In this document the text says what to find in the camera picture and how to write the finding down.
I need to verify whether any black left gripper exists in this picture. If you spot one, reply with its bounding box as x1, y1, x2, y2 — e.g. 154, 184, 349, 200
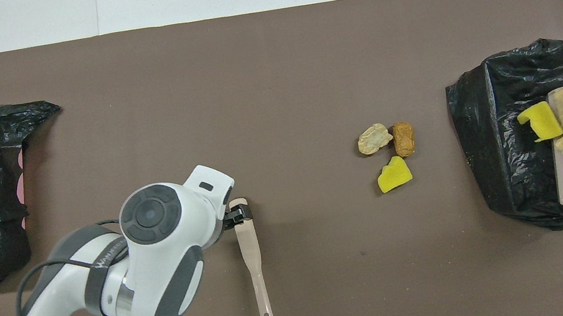
221, 206, 254, 232

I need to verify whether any beige hand brush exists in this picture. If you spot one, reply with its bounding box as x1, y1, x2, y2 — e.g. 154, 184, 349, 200
227, 195, 275, 316

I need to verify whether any yellow sponge chunk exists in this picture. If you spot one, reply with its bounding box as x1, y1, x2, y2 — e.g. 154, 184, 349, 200
374, 154, 415, 195

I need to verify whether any brown bread loaf toy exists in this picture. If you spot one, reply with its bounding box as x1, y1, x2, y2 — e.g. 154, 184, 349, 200
390, 120, 419, 159

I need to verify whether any notched yellow sponge piece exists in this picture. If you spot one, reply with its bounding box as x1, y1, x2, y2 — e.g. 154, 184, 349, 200
515, 99, 563, 145

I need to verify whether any black trash bag bin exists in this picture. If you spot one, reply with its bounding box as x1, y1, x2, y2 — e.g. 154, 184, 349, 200
439, 35, 563, 245

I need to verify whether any brown table mat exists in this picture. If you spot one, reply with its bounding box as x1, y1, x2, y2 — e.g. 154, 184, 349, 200
0, 0, 563, 316

